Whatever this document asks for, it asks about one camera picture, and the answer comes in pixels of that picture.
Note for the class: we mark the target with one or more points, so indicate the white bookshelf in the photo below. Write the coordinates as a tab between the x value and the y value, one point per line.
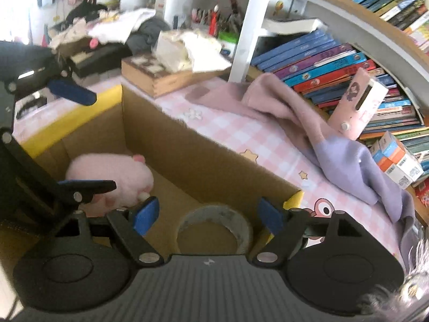
251	23

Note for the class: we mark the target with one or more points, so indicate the row of leaning books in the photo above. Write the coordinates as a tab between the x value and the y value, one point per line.
311	57

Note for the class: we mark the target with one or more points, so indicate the green lid jar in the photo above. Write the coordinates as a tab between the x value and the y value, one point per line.
228	43

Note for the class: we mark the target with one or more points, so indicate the cream fabric tissue box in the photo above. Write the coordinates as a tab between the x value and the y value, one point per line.
181	50

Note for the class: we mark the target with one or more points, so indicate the dark grey garment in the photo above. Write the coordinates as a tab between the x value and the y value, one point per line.
147	37

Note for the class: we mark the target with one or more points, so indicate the pink cylindrical case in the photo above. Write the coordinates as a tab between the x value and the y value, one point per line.
358	100

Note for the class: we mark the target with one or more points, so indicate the pink and purple scarf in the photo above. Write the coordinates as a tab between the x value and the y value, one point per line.
278	100

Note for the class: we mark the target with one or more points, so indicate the row of upright books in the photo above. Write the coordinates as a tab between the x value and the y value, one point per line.
398	0

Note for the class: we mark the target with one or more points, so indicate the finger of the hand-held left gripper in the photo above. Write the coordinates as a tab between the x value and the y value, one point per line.
87	185
72	92

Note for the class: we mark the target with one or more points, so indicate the floral cloth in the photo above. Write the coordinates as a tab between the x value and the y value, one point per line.
67	33

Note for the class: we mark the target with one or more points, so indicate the pink checked tablecloth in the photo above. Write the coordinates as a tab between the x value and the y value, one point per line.
234	130

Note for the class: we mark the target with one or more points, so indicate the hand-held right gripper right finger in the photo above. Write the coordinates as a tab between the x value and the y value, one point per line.
269	217

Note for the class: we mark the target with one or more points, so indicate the white garment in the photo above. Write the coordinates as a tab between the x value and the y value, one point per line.
124	23

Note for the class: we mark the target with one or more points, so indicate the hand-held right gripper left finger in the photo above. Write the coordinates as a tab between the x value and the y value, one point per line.
147	215

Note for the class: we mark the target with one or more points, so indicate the pink plush toy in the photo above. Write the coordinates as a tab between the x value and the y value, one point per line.
110	171

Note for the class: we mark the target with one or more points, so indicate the black case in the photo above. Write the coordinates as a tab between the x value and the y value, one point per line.
100	57

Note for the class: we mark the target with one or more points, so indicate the wooden chess box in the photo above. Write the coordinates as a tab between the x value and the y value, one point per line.
161	82

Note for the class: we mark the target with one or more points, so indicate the packing tape roll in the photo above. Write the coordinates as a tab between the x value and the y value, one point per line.
214	213

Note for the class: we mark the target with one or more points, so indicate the open book white pages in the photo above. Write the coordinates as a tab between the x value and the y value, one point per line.
291	26

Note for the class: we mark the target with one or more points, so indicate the brown cardboard box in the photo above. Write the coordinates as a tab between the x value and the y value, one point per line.
187	154

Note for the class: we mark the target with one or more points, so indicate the orange blue small carton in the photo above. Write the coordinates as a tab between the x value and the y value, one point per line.
376	152
402	161

